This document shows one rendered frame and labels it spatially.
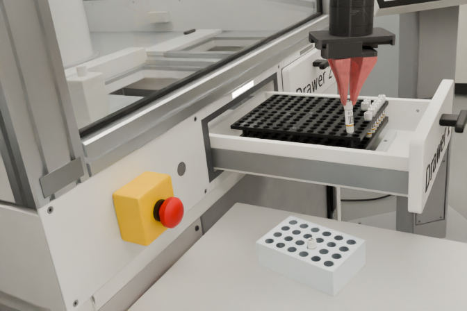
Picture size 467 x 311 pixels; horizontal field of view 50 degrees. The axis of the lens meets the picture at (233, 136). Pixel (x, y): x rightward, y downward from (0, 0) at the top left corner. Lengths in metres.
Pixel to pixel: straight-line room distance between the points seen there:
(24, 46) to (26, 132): 0.09
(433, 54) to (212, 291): 1.30
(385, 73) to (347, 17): 1.83
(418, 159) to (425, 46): 1.11
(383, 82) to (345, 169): 1.78
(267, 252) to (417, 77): 1.20
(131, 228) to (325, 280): 0.25
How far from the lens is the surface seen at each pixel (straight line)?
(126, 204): 0.65
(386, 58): 2.48
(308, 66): 1.17
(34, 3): 0.58
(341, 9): 0.67
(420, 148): 0.69
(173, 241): 0.82
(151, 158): 0.71
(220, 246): 0.79
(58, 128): 0.59
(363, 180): 0.75
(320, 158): 0.76
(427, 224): 2.07
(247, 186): 1.01
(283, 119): 0.86
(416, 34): 1.77
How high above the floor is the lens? 1.19
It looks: 21 degrees down
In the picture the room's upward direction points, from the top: 6 degrees counter-clockwise
